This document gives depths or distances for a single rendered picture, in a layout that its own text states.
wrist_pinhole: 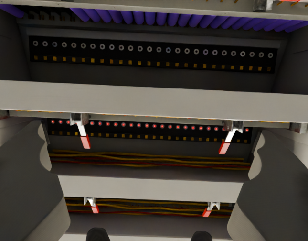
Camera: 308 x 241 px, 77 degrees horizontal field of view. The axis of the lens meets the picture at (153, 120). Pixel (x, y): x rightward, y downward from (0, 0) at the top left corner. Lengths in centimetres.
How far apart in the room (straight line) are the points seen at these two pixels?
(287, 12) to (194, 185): 33
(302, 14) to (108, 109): 32
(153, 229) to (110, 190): 25
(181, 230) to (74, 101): 47
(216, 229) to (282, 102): 43
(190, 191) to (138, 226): 26
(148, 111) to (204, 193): 22
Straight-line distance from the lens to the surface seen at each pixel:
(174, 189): 42
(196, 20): 38
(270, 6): 32
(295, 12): 38
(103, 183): 42
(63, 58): 48
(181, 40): 45
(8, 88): 37
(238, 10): 34
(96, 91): 32
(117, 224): 64
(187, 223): 66
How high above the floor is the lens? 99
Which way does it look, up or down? 28 degrees up
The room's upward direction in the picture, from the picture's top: 177 degrees counter-clockwise
